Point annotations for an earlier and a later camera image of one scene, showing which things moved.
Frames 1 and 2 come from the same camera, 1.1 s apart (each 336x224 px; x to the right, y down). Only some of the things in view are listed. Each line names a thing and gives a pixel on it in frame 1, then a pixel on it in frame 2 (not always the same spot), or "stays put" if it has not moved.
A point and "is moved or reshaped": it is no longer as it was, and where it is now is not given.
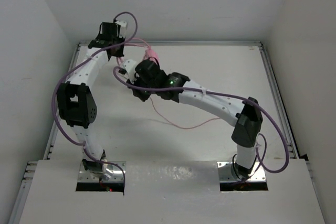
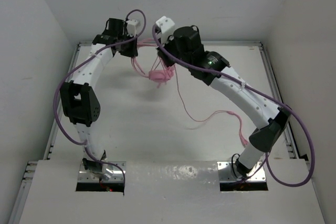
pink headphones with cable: [151, 53] is moved or reshaped
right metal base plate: [225, 173] stays put
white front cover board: [172, 192] stays put
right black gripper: [143, 96] to [168, 62]
